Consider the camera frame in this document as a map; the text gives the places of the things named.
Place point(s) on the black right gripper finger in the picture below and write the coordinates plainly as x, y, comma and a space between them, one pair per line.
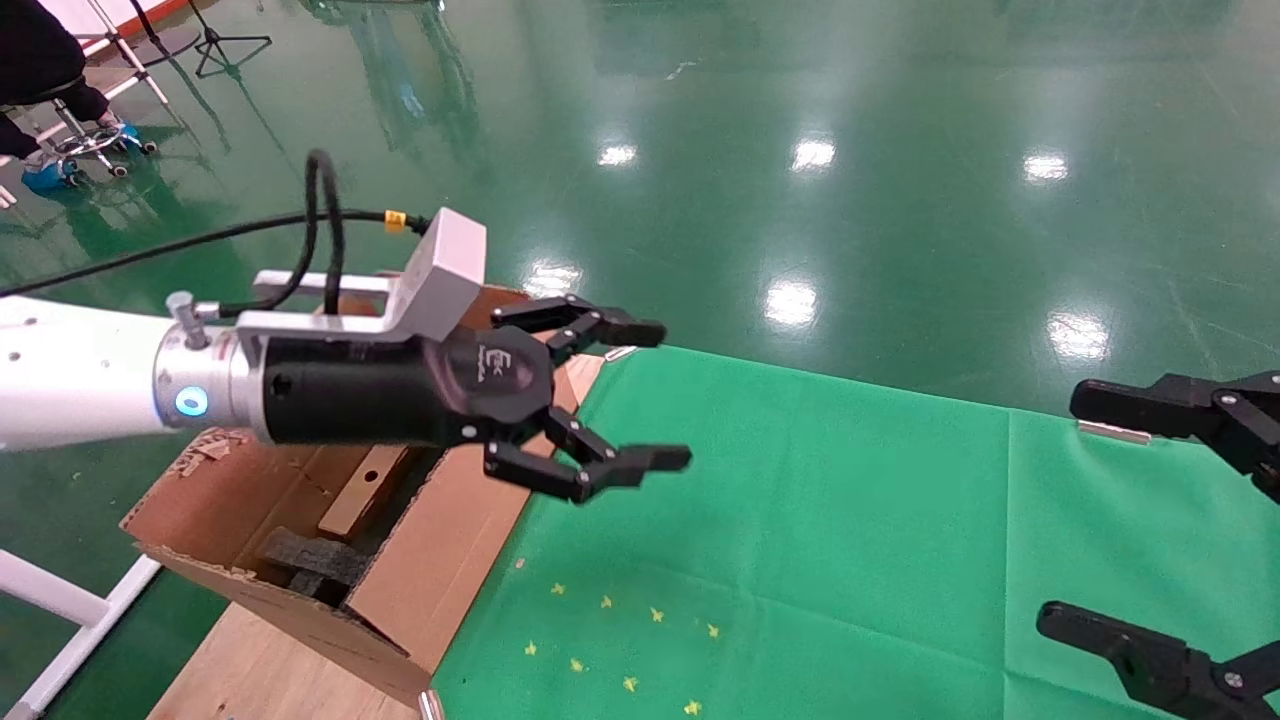
1220, 415
1170, 680

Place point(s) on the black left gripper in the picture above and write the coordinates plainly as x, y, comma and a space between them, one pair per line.
380, 390

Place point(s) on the small cardboard box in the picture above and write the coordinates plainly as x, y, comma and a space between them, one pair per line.
355, 500

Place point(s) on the large open cardboard carton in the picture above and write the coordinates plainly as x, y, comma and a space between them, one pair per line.
450, 540

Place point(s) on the silver cloth clip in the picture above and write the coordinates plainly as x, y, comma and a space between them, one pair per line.
430, 705
1112, 431
620, 352

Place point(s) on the green table cloth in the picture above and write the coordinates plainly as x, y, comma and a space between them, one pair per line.
800, 520

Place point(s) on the dark foam block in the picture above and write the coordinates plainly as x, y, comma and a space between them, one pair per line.
310, 555

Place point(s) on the black tripod microphone stand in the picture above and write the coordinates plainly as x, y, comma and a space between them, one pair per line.
213, 38

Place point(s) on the black round base stand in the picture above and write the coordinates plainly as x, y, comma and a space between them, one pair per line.
175, 42

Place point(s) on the chrome wheeled stool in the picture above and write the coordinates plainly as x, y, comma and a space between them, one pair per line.
85, 143

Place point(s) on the white tube table frame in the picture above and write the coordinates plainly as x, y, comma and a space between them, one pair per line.
50, 590

